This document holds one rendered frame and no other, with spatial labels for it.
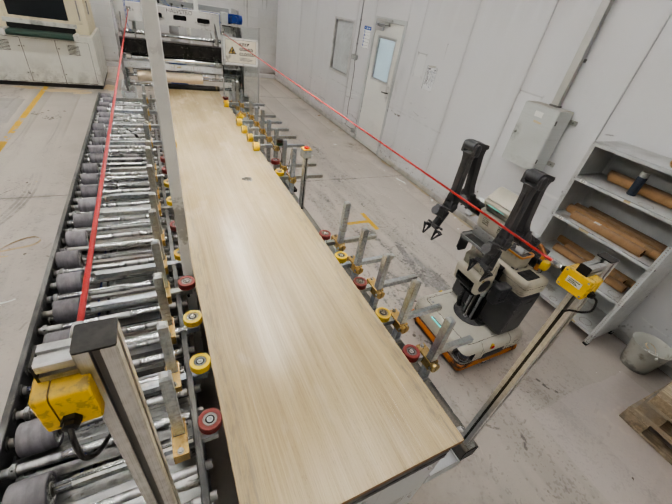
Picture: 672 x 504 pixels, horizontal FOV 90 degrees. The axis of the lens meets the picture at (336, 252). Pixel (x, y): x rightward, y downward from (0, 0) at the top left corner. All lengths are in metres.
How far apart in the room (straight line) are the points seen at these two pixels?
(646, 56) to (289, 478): 3.91
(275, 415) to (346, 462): 0.29
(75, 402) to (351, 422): 1.06
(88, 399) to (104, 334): 0.07
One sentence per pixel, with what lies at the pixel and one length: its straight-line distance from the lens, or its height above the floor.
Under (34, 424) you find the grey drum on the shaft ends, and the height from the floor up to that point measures 0.86.
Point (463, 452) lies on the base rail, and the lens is 1.74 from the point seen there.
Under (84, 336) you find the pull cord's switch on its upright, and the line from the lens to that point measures 0.44.
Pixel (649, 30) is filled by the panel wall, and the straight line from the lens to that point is 4.08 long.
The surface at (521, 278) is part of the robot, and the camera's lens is 2.65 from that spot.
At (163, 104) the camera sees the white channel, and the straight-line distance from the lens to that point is 1.56.
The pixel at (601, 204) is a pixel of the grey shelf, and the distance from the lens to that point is 4.03.
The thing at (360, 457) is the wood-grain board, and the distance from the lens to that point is 1.34.
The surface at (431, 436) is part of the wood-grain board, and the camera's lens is 1.46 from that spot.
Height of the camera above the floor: 2.11
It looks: 36 degrees down
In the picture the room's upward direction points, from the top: 10 degrees clockwise
